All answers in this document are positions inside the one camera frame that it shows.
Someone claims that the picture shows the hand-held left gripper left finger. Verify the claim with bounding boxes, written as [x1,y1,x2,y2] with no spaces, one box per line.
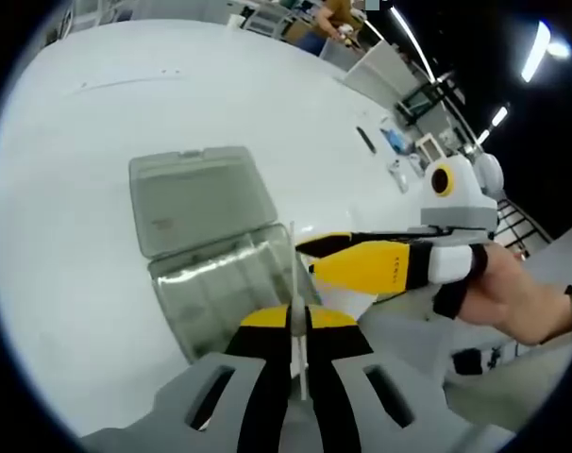
[153,304,293,453]

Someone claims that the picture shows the grey transparent guide fixture box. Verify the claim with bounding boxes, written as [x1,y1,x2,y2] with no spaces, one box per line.
[127,144,325,365]

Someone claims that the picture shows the black oblong remote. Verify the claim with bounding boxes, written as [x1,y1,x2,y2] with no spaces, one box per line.
[355,125,378,155]

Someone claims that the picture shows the grey desk partition panel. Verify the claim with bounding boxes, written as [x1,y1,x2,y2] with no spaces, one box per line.
[345,40,412,112]

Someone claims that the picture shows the blue packet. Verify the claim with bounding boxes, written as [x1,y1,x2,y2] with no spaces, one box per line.
[379,126,406,153]

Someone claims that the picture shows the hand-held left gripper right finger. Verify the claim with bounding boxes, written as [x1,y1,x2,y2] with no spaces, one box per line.
[306,304,457,453]

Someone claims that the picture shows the white handheld controller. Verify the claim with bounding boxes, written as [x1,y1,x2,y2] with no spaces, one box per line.
[386,159,410,193]

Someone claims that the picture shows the small black device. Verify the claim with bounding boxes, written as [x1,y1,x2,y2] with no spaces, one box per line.
[452,347,484,378]

